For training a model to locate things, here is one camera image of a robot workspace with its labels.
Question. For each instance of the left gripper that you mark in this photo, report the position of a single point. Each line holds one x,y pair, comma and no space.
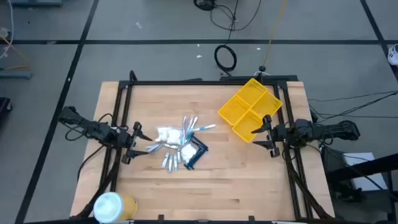
126,138

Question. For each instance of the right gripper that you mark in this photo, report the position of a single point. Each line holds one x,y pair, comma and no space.
283,132

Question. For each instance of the clear bag of white cotton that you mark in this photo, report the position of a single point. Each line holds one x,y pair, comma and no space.
188,152
161,134
174,137

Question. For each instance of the clear plastic packet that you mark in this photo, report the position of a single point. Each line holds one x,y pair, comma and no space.
175,162
165,160
179,155
170,164

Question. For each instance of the dark blue razor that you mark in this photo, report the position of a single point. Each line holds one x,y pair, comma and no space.
193,160
200,144
199,157

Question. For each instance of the blue white toothbrush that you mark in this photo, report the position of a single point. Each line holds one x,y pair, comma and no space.
204,127

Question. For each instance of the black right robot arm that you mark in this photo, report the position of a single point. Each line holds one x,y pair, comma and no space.
335,130

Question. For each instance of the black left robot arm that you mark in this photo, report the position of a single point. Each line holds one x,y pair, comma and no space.
93,130

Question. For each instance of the yellow canister with white lid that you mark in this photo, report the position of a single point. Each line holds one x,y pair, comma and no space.
113,207

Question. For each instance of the black table edge clip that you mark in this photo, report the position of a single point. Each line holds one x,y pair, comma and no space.
251,218
160,217

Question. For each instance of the white box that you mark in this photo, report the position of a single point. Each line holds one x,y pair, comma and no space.
357,157

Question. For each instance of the black metal stand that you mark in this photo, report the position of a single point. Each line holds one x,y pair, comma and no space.
373,166

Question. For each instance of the person's foot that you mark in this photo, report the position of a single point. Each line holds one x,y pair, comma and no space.
393,54

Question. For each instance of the black round knob post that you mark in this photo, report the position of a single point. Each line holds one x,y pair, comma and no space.
262,68

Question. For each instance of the black metal table frame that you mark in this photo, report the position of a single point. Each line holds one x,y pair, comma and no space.
186,83

